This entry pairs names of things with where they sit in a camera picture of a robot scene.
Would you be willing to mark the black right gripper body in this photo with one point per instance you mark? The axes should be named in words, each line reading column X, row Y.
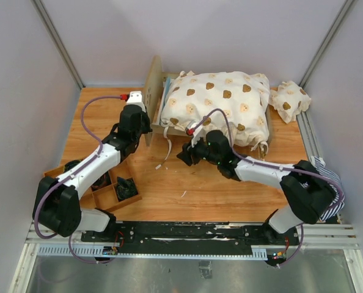
column 200, row 151

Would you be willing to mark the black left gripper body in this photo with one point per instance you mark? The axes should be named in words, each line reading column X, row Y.
column 145, row 126

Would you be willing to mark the wooden pet bed frame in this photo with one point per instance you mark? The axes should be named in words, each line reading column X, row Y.
column 154, row 91

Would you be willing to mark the large bear print cushion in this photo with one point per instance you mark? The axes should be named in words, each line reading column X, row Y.
column 218, row 107

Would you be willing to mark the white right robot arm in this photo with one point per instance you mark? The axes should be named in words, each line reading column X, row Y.
column 307, row 192

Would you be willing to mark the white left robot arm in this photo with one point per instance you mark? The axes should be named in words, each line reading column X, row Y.
column 57, row 209

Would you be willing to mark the blue striped mattress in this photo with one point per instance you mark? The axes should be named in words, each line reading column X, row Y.
column 167, row 85

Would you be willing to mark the black item in tray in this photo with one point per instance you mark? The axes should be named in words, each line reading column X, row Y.
column 125, row 188

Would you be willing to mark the wooden divided tray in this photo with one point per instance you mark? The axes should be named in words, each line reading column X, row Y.
column 102, row 193

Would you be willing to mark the small bear print pillow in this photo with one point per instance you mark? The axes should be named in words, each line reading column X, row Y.
column 289, row 100

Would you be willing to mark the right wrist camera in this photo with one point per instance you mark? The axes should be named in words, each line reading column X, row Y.
column 196, row 132

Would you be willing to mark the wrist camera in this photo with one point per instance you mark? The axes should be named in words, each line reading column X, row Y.
column 134, row 98
column 196, row 132

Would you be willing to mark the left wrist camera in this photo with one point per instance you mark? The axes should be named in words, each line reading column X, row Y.
column 134, row 98

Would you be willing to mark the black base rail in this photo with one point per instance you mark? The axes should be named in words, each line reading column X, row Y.
column 191, row 237

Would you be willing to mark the aluminium side rail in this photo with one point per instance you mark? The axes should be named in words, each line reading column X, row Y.
column 308, row 136

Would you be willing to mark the white slotted cable duct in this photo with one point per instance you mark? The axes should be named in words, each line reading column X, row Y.
column 101, row 251

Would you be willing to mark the left aluminium frame post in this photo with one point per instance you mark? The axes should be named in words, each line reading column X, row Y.
column 40, row 8

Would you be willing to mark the aluminium frame post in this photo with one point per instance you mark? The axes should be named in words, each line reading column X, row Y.
column 40, row 8
column 329, row 37

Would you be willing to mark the right aluminium frame post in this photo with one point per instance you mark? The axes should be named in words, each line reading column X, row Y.
column 329, row 37

